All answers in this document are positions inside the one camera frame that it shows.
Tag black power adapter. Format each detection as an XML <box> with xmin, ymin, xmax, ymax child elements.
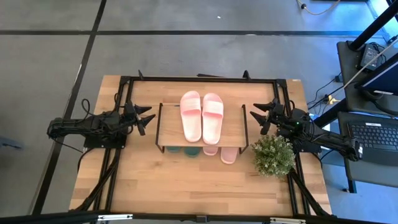
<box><xmin>359</xmin><ymin>43</ymin><xmax>386</xmax><ymax>71</ymax></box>

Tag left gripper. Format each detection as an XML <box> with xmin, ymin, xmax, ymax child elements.
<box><xmin>123</xmin><ymin>102</ymin><xmax>157</xmax><ymax>136</ymax></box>

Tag dark grey equipment desk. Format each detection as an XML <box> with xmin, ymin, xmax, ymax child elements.
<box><xmin>336</xmin><ymin>39</ymin><xmax>398</xmax><ymax>118</ymax></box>

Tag black metal table frame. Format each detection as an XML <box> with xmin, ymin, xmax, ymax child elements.
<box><xmin>70</xmin><ymin>70</ymin><xmax>332</xmax><ymax>217</ymax></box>

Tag dark flat monitor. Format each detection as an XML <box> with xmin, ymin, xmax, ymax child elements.
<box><xmin>354</xmin><ymin>51</ymin><xmax>398</xmax><ymax>97</ymax></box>

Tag black rig crossbar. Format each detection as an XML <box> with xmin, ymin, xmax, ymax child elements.
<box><xmin>0</xmin><ymin>210</ymin><xmax>398</xmax><ymax>224</ymax></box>

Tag dark grey keyboard desk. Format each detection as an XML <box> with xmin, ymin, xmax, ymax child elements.
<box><xmin>337</xmin><ymin>111</ymin><xmax>398</xmax><ymax>194</ymax></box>

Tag green potted plant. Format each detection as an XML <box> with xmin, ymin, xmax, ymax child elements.
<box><xmin>251</xmin><ymin>133</ymin><xmax>297</xmax><ymax>179</ymax></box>

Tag black diagonal pole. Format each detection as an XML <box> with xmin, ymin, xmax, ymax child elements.
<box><xmin>348</xmin><ymin>0</ymin><xmax>398</xmax><ymax>52</ymax></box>

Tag black keyboard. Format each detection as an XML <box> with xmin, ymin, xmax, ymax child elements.
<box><xmin>347</xmin><ymin>121</ymin><xmax>398</xmax><ymax>167</ymax></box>

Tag silver metal bracket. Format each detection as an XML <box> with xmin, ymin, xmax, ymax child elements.
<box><xmin>269</xmin><ymin>217</ymin><xmax>306</xmax><ymax>224</ymax></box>
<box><xmin>97</xmin><ymin>213</ymin><xmax>134</xmax><ymax>222</ymax></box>

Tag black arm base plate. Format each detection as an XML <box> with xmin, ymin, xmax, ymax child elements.
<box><xmin>83</xmin><ymin>124</ymin><xmax>129</xmax><ymax>149</ymax></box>
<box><xmin>292</xmin><ymin>136</ymin><xmax>323</xmax><ymax>154</ymax></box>

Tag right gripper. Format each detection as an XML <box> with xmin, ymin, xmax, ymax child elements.
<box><xmin>249</xmin><ymin>101</ymin><xmax>296</xmax><ymax>136</ymax></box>

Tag wooden shelf black metal frame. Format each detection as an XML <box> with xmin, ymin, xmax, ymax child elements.
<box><xmin>154</xmin><ymin>101</ymin><xmax>251</xmax><ymax>155</ymax></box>

